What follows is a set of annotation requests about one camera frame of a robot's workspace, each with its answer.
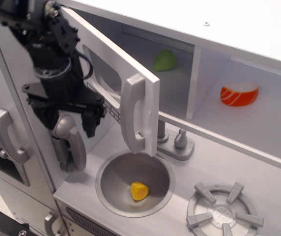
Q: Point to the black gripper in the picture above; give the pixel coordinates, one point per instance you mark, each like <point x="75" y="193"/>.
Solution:
<point x="68" y="93"/>

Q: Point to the white microwave door with handle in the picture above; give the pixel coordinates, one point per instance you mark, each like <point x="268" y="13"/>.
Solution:
<point x="130" y="90"/>

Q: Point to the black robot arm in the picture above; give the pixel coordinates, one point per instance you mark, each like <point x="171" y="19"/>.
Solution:
<point x="40" y="27"/>

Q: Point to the grey ice dispenser panel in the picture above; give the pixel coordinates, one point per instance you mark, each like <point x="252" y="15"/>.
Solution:
<point x="12" y="168"/>

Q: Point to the round metal sink bowl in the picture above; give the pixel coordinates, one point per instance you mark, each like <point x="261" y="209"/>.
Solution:
<point x="116" y="175"/>

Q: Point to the yellow toy corn piece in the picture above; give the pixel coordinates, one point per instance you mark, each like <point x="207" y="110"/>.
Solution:
<point x="139" y="191"/>

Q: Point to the green toy pear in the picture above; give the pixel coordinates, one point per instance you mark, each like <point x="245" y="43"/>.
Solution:
<point x="165" y="60"/>

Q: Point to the grey toy faucet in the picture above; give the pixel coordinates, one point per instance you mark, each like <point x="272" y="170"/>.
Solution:
<point x="174" y="144"/>

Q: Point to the orange salmon sushi toy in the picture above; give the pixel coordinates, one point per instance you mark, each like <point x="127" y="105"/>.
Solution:
<point x="239" y="94"/>

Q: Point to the grey toy stove burner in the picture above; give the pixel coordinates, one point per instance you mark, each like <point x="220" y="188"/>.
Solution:
<point x="220" y="210"/>

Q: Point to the grey toy wall phone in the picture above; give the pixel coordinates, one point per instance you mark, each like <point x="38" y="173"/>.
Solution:
<point x="68" y="145"/>

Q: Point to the grey fridge door handle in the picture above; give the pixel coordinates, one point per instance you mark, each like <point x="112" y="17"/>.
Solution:
<point x="18" y="155"/>

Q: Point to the grey oven door handle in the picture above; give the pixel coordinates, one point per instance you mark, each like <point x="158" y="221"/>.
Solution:
<point x="48" y="224"/>

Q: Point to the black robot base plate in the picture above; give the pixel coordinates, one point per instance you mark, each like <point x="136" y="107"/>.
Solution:
<point x="5" y="221"/>

